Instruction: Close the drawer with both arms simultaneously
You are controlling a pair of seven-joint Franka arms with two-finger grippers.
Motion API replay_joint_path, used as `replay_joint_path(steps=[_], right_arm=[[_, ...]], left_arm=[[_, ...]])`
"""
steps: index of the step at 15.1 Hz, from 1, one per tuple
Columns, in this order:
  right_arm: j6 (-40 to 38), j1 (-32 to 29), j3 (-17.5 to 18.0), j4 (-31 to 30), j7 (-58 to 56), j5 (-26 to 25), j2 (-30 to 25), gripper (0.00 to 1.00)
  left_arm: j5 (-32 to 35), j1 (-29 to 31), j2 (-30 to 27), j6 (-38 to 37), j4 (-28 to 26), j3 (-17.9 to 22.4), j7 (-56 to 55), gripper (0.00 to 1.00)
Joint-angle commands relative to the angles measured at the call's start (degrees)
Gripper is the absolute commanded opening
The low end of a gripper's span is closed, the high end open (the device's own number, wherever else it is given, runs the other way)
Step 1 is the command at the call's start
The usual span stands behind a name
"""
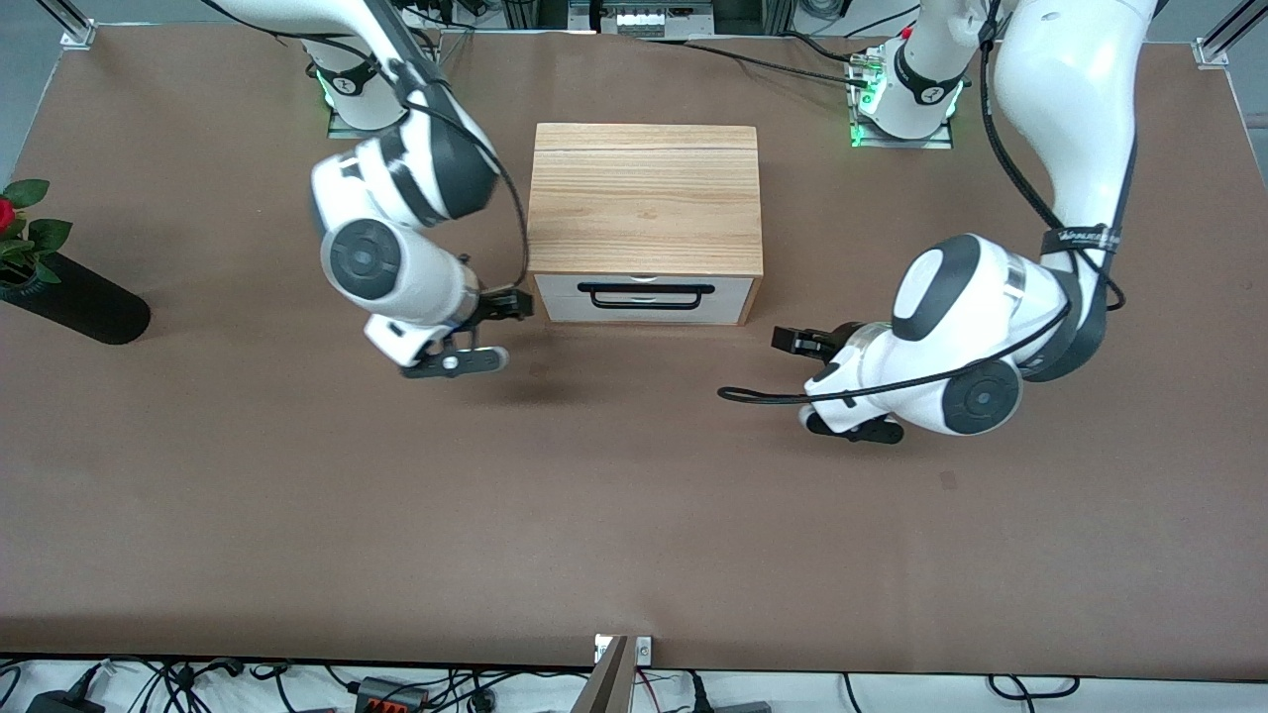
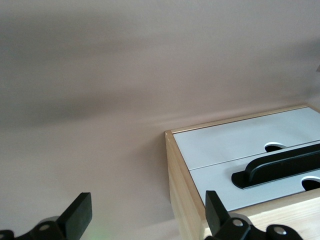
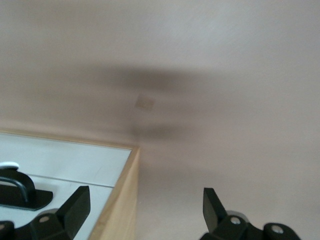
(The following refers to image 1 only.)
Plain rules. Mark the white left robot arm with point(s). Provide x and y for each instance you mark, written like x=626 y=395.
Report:
x=1070 y=119

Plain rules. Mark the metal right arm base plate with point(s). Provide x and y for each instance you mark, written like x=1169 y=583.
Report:
x=342 y=127

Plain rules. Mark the black power brick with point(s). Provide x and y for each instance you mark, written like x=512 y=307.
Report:
x=59 y=704

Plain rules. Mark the aluminium frame post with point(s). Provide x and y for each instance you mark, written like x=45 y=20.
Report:
x=1223 y=40
x=77 y=32

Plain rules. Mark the brown camera pole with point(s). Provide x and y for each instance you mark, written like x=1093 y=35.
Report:
x=606 y=688

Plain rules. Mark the black cylindrical vase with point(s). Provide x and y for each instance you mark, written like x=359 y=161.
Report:
x=89 y=309

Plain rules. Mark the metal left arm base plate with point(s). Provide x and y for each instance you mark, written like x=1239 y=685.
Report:
x=931 y=141

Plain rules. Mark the artificial red rose plant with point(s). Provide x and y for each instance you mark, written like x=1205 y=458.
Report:
x=40 y=238

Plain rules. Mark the black orange power adapter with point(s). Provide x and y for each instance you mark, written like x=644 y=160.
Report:
x=391 y=695

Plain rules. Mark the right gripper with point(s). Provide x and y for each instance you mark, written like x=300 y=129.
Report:
x=492 y=304

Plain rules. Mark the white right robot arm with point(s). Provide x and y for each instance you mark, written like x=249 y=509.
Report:
x=371 y=259

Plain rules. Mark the light wooden drawer cabinet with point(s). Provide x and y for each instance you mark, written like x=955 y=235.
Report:
x=644 y=198

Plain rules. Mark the silver camera mount bracket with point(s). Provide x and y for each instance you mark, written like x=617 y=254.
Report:
x=644 y=650

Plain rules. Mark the grey power strip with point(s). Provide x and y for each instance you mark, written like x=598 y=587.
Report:
x=644 y=18

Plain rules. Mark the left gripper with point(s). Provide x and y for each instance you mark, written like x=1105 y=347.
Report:
x=835 y=344

